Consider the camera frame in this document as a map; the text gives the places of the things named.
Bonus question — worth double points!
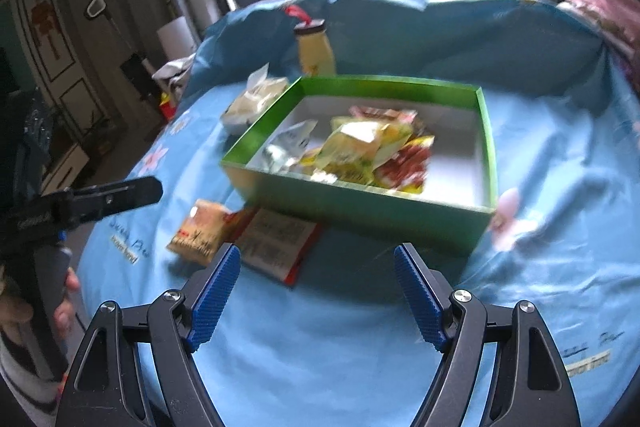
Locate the beige cloth heap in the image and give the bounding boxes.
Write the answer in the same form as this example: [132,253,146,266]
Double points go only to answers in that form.
[151,56,201,100]

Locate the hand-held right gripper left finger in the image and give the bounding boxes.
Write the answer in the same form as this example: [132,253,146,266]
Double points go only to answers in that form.
[55,243,242,427]

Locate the small white carton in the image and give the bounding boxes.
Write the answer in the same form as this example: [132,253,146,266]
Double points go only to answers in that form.
[220,63,291,135]

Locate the yellow drink bottle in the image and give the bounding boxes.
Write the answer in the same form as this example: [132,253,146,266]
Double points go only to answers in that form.
[293,20,337,78]

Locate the white cylinder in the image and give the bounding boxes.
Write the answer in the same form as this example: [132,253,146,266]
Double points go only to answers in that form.
[156,16,197,60]

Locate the dark speckled cloth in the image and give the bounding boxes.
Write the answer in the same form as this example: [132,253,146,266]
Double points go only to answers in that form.
[0,89,53,208]

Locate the beige foil snack packet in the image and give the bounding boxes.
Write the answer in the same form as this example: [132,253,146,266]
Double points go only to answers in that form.
[166,199,235,267]

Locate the yellow green snack packet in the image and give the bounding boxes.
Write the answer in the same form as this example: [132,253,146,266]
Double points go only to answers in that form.
[312,117,416,185]

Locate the small framed wall panel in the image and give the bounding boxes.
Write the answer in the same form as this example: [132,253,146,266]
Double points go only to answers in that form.
[59,79,108,130]

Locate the small grey snack packet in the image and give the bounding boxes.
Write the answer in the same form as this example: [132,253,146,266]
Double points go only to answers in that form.
[250,119,319,172]

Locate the orange red snack packet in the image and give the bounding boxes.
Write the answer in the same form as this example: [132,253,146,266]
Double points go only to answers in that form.
[232,206,323,289]

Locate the red round-print snack packet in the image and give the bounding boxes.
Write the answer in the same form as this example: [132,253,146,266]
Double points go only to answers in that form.
[348,105,420,128]

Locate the framed wall picture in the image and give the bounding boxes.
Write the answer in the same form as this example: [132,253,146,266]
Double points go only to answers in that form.
[17,0,76,80]

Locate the green cardboard box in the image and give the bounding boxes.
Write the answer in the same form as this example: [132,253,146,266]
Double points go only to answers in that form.
[220,75,499,258]

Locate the person's left hand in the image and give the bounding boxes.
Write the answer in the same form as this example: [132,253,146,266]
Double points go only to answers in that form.
[0,264,81,344]

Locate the pink cloth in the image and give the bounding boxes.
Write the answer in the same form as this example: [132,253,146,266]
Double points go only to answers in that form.
[564,0,640,88]

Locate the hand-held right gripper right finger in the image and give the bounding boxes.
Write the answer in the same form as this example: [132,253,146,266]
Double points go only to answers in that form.
[393,243,582,427]

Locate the white low cabinet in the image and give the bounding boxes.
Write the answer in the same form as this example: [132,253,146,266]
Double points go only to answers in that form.
[40,142,91,195]

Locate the red ribbon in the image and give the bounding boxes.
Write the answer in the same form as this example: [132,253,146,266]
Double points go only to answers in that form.
[282,3,312,26]

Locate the black box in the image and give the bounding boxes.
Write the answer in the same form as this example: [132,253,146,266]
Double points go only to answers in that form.
[120,53,156,102]

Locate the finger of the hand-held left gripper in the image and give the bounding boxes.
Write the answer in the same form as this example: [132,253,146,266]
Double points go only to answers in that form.
[69,177,164,228]

